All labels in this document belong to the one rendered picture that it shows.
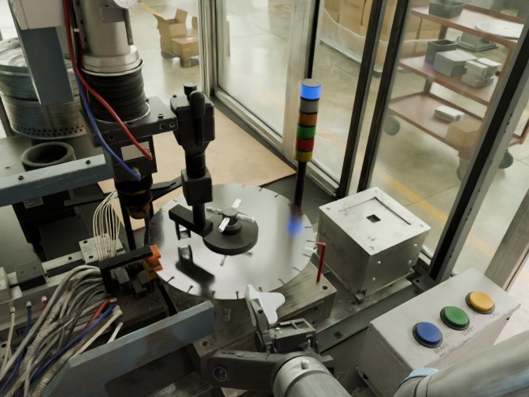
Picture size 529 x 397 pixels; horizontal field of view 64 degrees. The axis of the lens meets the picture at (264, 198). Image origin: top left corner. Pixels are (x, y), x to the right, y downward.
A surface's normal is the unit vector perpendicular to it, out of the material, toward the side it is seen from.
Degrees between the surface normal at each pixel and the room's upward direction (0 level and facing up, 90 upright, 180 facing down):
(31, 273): 0
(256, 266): 0
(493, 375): 76
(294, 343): 58
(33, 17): 90
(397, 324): 0
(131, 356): 90
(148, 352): 90
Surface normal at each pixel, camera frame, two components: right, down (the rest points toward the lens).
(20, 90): -0.18, 0.59
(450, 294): 0.04, -0.80
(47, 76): 0.51, 0.54
